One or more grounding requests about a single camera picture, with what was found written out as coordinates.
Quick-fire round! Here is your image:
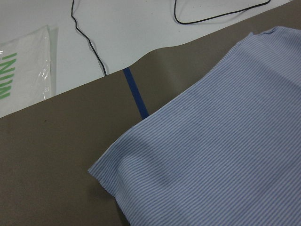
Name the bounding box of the light blue striped shirt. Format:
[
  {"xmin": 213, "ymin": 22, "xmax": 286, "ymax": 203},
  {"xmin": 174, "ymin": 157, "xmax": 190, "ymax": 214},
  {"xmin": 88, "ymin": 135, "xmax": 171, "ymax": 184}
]
[{"xmin": 89, "ymin": 26, "xmax": 301, "ymax": 226}]

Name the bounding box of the clear plastic bag green print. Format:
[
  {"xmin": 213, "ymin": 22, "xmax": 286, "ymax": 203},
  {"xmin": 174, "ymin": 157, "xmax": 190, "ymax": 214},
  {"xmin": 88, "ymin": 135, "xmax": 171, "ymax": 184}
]
[{"xmin": 0, "ymin": 25, "xmax": 58, "ymax": 117}]

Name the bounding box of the thin black table cable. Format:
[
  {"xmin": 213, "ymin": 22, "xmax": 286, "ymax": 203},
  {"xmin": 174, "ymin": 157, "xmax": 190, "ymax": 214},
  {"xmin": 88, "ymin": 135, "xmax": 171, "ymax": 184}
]
[{"xmin": 70, "ymin": 0, "xmax": 107, "ymax": 76}]

